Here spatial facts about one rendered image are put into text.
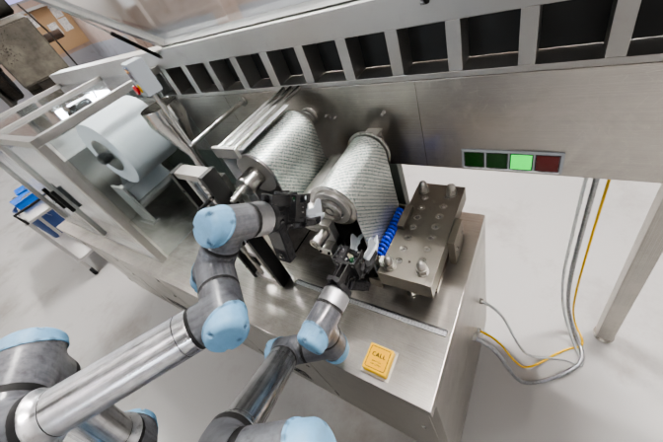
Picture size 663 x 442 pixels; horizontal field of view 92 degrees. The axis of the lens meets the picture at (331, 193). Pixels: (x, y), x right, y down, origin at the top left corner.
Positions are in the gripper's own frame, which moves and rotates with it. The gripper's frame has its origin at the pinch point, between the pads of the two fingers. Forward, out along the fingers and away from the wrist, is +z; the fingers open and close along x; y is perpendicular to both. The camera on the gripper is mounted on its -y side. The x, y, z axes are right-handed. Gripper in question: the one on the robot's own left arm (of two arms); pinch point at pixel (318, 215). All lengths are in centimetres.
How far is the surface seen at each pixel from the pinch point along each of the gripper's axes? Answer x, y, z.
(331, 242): 0.3, -8.9, 7.7
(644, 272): -83, -17, 84
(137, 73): 50, 36, -23
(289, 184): 15.6, 6.9, 5.5
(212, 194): 25.5, 3.6, -14.9
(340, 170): -2.5, 12.7, 6.1
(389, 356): -20.8, -36.5, 8.0
